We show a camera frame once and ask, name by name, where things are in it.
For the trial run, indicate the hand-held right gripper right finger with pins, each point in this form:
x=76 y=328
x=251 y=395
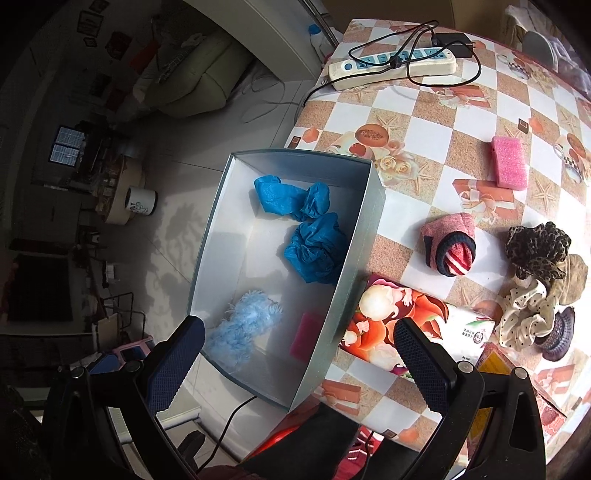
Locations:
x=422 y=364

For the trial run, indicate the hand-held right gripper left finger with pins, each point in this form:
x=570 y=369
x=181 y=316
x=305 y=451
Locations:
x=178 y=364

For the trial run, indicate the light blue fluffy sock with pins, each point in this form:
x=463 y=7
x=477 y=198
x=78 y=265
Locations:
x=240 y=323

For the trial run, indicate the pink sponge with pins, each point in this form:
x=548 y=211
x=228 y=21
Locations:
x=508 y=161
x=307 y=334

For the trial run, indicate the white cardboard box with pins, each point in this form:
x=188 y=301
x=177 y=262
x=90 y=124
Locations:
x=240 y=258

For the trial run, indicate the blue disposable glove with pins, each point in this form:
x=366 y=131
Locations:
x=277 y=194
x=314 y=249

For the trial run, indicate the pink plastic stool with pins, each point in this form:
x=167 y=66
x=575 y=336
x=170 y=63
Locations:
x=131 y=354

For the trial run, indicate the printed tissue pack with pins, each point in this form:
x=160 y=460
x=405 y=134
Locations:
x=383 y=314

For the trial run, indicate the pink and yellow carton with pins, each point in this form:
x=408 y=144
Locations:
x=496 y=360

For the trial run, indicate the cream polka dot scrunchie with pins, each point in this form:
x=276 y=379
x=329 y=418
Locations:
x=526 y=314

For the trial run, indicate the rolled pink striped sock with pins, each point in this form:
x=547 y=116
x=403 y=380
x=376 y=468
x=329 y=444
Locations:
x=450 y=249

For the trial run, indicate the red plastic stool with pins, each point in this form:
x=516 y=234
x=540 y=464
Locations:
x=277 y=443

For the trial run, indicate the dark purple scrunchie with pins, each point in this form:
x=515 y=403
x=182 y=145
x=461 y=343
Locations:
x=561 y=337

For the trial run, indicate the leopard print scrunchie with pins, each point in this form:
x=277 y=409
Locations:
x=535 y=249

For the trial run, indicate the white cup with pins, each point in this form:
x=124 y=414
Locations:
x=141 y=201

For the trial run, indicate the tan scrunchie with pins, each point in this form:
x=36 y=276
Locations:
x=575 y=281

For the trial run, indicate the round wooden side table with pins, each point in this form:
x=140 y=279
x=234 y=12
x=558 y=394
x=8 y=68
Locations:
x=122 y=184

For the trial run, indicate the checked tablecloth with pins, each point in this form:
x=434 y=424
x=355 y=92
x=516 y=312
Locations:
x=461 y=124

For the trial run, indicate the barred window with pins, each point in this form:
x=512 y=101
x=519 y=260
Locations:
x=67 y=145

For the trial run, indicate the cream sofa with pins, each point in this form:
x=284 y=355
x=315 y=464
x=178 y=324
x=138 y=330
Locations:
x=198 y=74

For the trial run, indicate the white power strip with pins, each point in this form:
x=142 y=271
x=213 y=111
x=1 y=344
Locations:
x=429 y=67

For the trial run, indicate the black power adapter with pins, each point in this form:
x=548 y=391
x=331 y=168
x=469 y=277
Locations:
x=455 y=44

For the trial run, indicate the white bottle with blue cap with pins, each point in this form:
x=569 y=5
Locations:
x=318 y=44

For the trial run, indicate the grey chair back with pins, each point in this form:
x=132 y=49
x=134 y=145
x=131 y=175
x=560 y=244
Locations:
x=540 y=46

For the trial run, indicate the pale pink clothing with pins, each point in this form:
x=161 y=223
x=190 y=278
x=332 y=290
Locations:
x=575 y=60

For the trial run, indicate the framed wall picture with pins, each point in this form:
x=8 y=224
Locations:
x=90 y=22

